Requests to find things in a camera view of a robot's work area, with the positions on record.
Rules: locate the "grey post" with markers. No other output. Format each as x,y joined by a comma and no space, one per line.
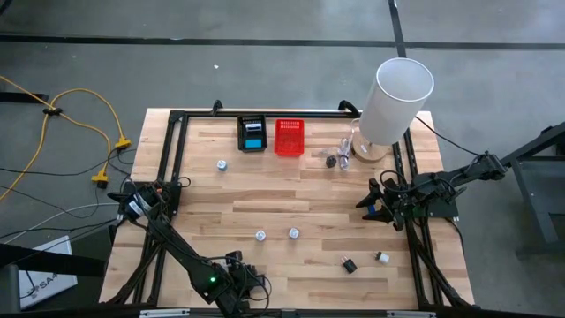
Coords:
9,291

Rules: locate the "black wall charger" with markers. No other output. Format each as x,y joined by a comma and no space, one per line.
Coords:
349,265

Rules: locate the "black plastic basket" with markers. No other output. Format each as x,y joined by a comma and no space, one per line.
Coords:
251,119

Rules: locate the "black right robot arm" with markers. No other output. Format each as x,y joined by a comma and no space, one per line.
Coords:
468,173

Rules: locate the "black metal table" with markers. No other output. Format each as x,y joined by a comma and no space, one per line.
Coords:
534,176

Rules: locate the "black beam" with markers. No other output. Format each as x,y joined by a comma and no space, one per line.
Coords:
44,262

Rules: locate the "red plastic basket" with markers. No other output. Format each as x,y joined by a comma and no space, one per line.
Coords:
289,137

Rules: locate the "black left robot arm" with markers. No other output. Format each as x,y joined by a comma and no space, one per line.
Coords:
176,247

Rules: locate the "small white cap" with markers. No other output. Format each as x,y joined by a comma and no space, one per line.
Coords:
222,165

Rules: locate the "black frame hook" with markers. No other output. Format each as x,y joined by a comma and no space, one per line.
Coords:
216,106
348,106

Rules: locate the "white shade table lamp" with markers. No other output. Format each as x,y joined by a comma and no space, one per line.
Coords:
397,101

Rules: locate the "black flat bar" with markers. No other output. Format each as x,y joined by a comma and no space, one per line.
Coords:
22,96

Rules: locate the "red wall charger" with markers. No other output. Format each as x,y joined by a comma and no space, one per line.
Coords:
260,235

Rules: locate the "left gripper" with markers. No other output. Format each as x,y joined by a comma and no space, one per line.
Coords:
243,282

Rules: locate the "small black plug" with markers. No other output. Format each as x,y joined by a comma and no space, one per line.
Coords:
331,161

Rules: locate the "silver frame bracket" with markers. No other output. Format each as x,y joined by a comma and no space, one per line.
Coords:
410,314
164,313

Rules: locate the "white power adapter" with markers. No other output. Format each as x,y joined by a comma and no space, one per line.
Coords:
253,128

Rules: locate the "white charger black face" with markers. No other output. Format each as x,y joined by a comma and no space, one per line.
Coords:
382,257

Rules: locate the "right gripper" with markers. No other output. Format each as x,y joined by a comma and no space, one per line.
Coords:
399,203

